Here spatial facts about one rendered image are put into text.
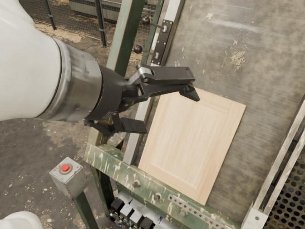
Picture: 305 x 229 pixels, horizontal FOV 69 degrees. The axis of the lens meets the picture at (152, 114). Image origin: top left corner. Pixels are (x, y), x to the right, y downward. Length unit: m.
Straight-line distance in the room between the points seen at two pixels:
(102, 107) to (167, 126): 0.81
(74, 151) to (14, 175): 0.58
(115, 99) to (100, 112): 0.02
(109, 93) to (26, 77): 0.10
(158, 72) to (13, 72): 0.18
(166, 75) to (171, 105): 0.73
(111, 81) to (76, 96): 0.06
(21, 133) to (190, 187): 2.27
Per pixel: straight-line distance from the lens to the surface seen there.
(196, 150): 1.04
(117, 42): 1.19
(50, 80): 0.23
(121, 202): 1.25
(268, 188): 0.98
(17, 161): 2.69
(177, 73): 0.34
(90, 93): 0.25
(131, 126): 0.45
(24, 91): 0.22
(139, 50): 0.99
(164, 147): 1.10
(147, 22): 1.00
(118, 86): 0.29
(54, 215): 2.20
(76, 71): 0.24
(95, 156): 1.31
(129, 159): 1.19
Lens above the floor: 1.88
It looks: 42 degrees down
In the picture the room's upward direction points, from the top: straight up
